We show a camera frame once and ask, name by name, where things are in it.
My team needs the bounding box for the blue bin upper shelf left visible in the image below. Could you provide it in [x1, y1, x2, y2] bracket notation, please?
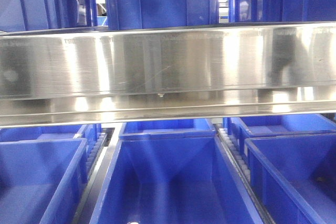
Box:
[1, 0, 97, 32]

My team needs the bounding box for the blue bin behind right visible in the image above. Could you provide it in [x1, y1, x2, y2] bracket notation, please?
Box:
[223, 114, 335, 156]

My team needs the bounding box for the white roller track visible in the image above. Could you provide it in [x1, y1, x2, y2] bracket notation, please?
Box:
[214, 124, 275, 224]

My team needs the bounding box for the blue bin behind middle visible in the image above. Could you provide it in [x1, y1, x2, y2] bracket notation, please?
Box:
[119, 119, 216, 140]

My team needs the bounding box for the stainless steel shelf front rail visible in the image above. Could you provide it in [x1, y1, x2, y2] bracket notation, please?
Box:
[1, 22, 335, 127]

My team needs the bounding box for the blue bin lower middle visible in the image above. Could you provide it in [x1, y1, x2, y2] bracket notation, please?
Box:
[90, 136, 262, 223]

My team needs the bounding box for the grey metal divider rail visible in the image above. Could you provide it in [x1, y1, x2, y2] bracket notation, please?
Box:
[72, 123, 122, 223]

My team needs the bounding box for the blue bin lower right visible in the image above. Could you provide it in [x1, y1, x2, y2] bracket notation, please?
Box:
[245, 134, 335, 223]

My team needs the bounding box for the blue bin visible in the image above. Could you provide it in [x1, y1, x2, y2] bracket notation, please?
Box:
[1, 138, 88, 223]
[223, 114, 335, 156]
[90, 136, 262, 223]
[245, 134, 335, 223]
[119, 119, 216, 140]

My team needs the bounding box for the blue bin lower left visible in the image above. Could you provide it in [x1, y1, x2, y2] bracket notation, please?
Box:
[1, 138, 88, 223]

